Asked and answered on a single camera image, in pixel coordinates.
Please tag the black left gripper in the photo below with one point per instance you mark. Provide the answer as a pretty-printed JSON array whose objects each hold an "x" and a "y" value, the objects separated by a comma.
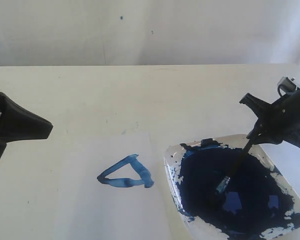
[{"x": 19, "y": 124}]

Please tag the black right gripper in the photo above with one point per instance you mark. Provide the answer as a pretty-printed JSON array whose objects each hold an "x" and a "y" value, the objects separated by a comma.
[{"x": 281, "y": 122}]

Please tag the black paintbrush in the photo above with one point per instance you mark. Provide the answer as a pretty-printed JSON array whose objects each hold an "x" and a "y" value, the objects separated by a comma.
[{"x": 215, "y": 198}]

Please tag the white square paint dish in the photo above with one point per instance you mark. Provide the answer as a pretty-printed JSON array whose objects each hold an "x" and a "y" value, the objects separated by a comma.
[{"x": 258, "y": 203}]

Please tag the white backdrop cloth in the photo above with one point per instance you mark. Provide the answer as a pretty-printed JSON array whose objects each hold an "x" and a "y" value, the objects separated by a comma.
[{"x": 148, "y": 32}]

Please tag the white paper sheet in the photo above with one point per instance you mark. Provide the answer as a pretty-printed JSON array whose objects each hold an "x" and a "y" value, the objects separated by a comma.
[{"x": 109, "y": 190}]

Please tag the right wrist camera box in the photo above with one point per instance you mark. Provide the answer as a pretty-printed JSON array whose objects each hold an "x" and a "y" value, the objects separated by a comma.
[{"x": 288, "y": 85}]

